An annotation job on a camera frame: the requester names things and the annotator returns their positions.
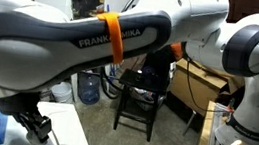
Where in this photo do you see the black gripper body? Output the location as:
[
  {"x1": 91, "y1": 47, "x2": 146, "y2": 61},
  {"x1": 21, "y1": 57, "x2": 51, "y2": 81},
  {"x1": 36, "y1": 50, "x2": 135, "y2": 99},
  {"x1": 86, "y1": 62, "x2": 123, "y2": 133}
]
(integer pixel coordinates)
[{"x1": 14, "y1": 109, "x2": 54, "y2": 144}]

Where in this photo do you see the white grey washer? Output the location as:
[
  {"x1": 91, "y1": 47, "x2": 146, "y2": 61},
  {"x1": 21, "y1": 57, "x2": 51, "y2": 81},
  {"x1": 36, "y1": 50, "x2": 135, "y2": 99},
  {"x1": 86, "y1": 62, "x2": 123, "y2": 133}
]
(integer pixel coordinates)
[{"x1": 2, "y1": 95, "x2": 100, "y2": 145}]

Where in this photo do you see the small dark bottle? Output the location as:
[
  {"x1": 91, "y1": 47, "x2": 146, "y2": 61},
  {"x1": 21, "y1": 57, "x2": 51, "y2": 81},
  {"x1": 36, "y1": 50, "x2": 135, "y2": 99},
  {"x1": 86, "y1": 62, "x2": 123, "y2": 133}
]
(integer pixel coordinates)
[{"x1": 135, "y1": 69, "x2": 145, "y2": 82}]

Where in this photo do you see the white bucket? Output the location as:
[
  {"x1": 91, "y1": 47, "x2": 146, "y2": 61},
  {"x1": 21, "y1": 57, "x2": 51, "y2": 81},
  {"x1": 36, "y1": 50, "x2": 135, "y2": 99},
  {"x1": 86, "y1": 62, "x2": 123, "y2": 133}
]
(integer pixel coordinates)
[{"x1": 48, "y1": 79, "x2": 77, "y2": 105}]

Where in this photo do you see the blue water jug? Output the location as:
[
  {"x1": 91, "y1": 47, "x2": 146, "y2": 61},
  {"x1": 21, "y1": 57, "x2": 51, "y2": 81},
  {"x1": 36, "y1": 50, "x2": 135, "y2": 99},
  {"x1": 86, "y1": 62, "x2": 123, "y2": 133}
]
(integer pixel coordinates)
[{"x1": 75, "y1": 70, "x2": 104, "y2": 108}]

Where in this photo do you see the black wooden stool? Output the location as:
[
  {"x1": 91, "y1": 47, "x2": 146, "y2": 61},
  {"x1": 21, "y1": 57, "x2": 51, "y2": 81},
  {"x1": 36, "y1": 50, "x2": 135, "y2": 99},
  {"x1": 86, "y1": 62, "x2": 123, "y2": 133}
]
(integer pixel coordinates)
[{"x1": 111, "y1": 66, "x2": 171, "y2": 144}]

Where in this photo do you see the brown cardboard box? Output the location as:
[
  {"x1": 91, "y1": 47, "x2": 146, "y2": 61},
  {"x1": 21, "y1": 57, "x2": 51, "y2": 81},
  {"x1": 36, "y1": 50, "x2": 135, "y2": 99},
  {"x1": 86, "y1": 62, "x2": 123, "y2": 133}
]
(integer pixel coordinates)
[{"x1": 166, "y1": 55, "x2": 247, "y2": 122}]

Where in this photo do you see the orange strap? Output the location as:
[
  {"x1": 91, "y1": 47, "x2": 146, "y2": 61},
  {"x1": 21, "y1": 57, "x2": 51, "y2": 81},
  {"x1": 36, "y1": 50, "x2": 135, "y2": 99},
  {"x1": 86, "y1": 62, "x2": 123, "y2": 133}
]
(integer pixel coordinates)
[{"x1": 91, "y1": 9, "x2": 131, "y2": 67}]

